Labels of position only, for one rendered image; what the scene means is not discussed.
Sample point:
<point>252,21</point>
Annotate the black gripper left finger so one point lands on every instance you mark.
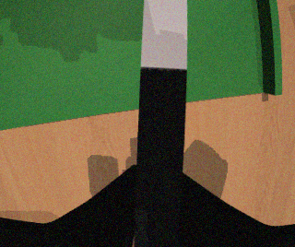
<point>106,220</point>

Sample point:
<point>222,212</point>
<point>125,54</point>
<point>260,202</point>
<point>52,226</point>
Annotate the red putter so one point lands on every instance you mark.
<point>161,127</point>

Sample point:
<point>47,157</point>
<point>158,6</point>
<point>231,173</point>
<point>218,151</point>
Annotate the green flat mat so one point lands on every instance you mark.
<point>62,59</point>

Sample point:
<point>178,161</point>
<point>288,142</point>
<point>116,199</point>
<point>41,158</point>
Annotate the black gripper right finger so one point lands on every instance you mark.
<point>207,221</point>

